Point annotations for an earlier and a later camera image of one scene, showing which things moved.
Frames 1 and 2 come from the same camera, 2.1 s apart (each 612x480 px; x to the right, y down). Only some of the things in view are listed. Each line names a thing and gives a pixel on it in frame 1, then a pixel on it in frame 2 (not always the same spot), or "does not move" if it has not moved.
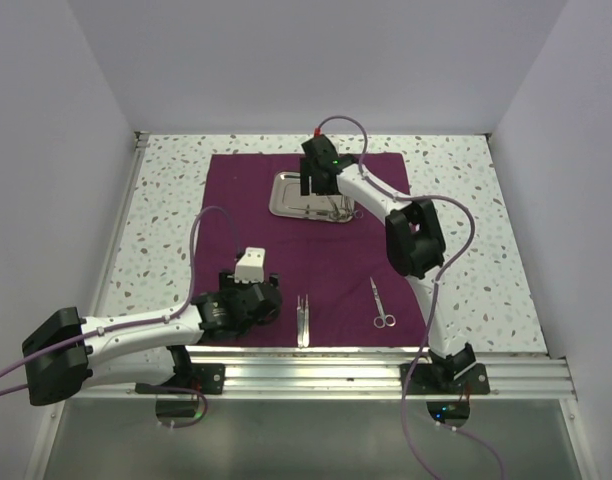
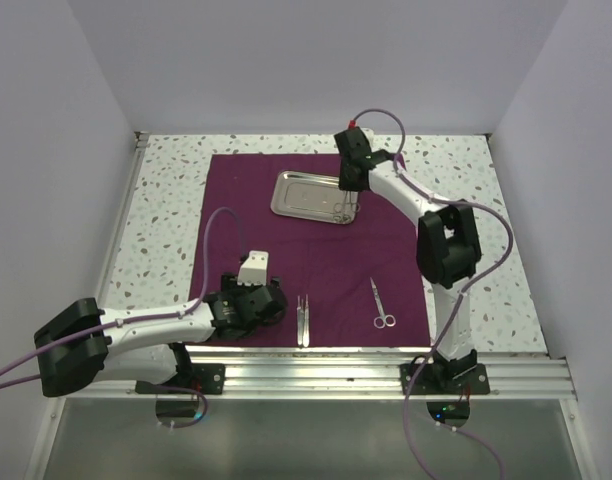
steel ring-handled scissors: [384, 319] does not move
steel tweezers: [306, 328] does not move
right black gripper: [308, 171] to [344, 183]
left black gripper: [228, 284] does not move
